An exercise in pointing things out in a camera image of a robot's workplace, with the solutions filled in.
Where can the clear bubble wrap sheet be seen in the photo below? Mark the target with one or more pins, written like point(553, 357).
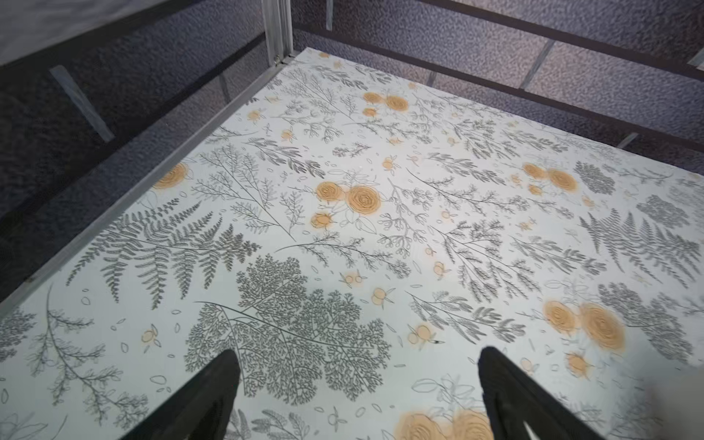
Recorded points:
point(676, 396)

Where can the aluminium frame post left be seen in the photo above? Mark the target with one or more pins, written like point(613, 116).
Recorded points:
point(278, 26)

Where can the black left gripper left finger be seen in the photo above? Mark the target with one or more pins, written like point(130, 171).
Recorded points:
point(200, 409)

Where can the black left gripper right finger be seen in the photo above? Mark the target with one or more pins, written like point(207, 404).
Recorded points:
point(518, 406)

